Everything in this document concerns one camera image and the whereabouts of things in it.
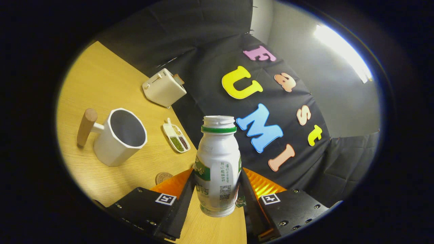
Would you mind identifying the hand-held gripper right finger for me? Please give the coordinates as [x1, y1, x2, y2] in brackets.
[239, 167, 343, 243]

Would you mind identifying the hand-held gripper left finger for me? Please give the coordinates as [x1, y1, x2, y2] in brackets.
[98, 168, 196, 242]

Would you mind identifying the round brown coaster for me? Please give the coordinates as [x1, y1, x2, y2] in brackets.
[155, 172, 174, 185]

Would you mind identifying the white juice bottle green ring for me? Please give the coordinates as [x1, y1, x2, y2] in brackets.
[194, 116, 242, 218]

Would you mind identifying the white cup wooden handle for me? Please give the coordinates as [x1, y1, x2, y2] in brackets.
[77, 108, 148, 167]

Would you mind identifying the small divided bean dish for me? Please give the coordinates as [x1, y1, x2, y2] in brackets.
[162, 118, 191, 154]

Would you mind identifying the cream toaster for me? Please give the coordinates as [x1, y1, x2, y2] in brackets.
[142, 68, 187, 108]

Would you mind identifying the wooden table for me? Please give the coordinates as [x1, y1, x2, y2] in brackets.
[56, 41, 248, 244]

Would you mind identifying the black backdrop cloth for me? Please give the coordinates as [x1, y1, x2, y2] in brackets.
[92, 0, 380, 207]

